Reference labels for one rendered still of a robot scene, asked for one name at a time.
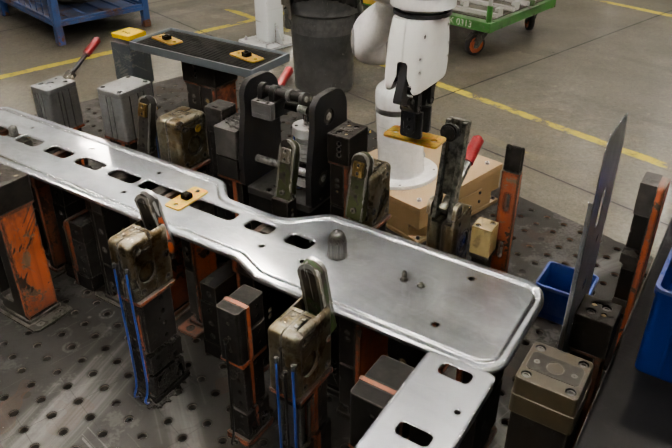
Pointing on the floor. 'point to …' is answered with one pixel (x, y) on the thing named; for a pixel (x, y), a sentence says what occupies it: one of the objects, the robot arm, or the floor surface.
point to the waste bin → (321, 26)
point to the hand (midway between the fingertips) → (415, 120)
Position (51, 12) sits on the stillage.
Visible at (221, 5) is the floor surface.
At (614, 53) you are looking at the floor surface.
